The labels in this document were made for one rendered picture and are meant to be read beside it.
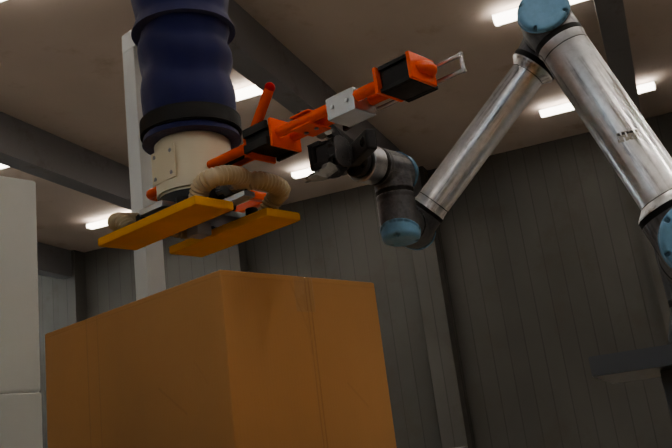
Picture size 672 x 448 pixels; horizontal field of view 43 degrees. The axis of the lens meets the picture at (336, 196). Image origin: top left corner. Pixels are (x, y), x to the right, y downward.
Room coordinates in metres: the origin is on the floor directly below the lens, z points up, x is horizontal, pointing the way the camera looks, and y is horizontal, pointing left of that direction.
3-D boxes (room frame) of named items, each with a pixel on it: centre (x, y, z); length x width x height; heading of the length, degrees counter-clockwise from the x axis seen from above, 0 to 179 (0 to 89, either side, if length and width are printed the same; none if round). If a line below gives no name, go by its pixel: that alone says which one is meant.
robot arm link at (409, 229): (1.92, -0.14, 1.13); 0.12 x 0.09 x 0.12; 162
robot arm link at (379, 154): (1.84, -0.08, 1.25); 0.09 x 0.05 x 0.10; 49
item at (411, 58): (1.39, -0.15, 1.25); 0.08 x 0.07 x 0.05; 49
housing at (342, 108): (1.48, -0.05, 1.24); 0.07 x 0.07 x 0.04; 49
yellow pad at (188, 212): (1.71, 0.37, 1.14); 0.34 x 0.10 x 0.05; 49
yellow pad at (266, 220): (1.86, 0.24, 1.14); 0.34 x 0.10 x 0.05; 49
